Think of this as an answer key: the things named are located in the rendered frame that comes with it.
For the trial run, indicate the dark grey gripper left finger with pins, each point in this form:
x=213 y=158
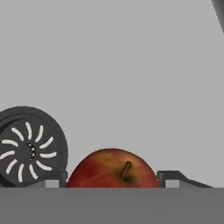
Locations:
x=55 y=180

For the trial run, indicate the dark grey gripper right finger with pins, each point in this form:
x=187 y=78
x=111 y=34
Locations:
x=172 y=179

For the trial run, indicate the red apple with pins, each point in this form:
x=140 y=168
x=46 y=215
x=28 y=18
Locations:
x=108 y=170

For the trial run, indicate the dark grey sink drain strainer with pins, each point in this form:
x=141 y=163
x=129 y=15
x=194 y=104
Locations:
x=26 y=145

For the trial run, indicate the dark grey sink tap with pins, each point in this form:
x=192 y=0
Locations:
x=219 y=11

